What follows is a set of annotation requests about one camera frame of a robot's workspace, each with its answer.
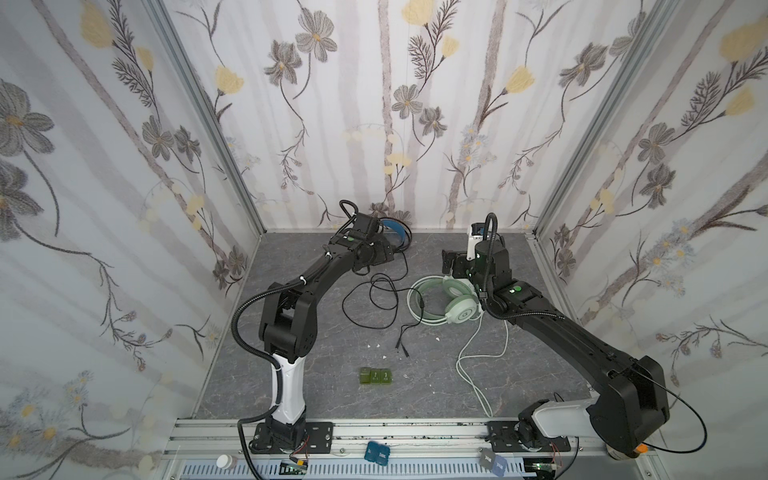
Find black blue headphones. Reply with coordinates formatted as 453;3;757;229
379;217;413;253

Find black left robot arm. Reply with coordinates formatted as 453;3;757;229
229;200;412;453

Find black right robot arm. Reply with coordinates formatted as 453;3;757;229
442;213;673;458

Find mint green headphones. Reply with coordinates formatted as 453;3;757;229
406;275;484;326

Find green plastic block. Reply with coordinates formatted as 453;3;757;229
359;367;393;385

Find grey blue tag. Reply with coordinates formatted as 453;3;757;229
478;448;508;477

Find blue square tag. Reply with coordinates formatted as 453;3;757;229
364;441;391;467

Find small circuit board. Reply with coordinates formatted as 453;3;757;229
278;457;308;476

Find white round cap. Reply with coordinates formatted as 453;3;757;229
215;454;238;471

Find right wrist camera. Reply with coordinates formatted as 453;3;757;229
466;222;488;261

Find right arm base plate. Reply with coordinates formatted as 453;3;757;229
485;420;572;453

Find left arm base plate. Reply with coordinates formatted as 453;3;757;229
248;422;334;454

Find white cable duct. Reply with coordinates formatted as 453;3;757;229
177;457;497;479

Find aluminium frame rail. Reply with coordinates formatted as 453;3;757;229
157;417;661;480

